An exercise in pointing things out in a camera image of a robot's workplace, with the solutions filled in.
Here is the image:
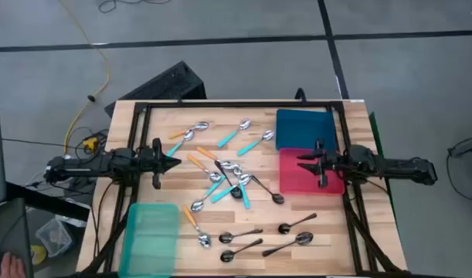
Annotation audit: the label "person's hand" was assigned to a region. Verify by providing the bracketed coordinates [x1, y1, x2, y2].
[0, 253, 27, 278]

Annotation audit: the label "black desk bar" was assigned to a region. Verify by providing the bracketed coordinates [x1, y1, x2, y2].
[5, 181, 92, 222]

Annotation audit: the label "pink translucent plastic bin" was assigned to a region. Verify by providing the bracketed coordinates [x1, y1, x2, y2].
[278, 147, 345, 196]

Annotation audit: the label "blue plastic bin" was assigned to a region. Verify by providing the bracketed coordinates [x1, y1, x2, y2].
[276, 109, 338, 151]

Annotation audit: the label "teal translucent plastic bin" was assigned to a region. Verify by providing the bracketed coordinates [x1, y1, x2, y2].
[118, 203, 181, 278]

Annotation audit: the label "clear plastic container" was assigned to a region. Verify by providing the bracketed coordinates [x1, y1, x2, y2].
[35, 218, 74, 259]

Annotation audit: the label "yellow tape roll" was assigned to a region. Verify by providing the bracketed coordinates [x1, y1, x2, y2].
[29, 245, 48, 266]

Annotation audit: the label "thin black floor cable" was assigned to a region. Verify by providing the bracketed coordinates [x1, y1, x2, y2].
[98, 0, 173, 14]

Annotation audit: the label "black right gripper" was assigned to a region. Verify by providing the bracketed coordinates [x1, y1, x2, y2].
[297, 138, 349, 190]

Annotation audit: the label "black perforated case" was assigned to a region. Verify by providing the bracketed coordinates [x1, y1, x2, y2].
[104, 60, 208, 119]

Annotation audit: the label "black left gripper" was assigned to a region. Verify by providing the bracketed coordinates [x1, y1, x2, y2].
[137, 137, 182, 190]

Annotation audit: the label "teal handled silver spoon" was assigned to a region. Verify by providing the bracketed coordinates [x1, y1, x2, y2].
[165, 129, 195, 158]
[236, 129, 276, 158]
[216, 117, 253, 149]
[230, 164, 252, 211]
[189, 175, 227, 213]
[210, 173, 254, 205]

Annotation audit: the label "large black metal spoon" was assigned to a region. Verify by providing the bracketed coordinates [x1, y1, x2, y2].
[261, 231, 314, 258]

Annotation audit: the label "yellow power cable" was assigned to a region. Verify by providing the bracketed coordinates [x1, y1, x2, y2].
[57, 0, 111, 155]

